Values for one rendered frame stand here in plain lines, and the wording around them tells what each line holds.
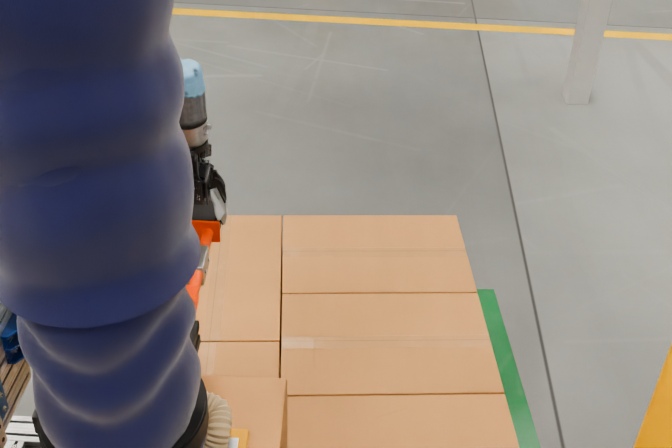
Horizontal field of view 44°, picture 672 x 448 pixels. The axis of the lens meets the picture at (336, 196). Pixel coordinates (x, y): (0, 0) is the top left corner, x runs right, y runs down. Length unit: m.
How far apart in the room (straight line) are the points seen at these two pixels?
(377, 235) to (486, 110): 2.06
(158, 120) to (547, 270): 2.91
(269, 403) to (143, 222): 0.72
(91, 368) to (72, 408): 0.08
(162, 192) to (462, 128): 3.70
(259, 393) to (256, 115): 3.10
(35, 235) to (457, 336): 1.73
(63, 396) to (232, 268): 1.63
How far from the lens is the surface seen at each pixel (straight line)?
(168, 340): 1.01
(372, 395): 2.26
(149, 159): 0.85
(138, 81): 0.80
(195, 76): 1.50
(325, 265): 2.63
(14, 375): 2.10
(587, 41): 4.75
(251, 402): 1.53
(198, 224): 1.68
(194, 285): 1.54
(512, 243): 3.72
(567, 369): 3.21
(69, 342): 0.97
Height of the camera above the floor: 2.23
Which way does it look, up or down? 35 degrees down
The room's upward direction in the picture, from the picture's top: 2 degrees clockwise
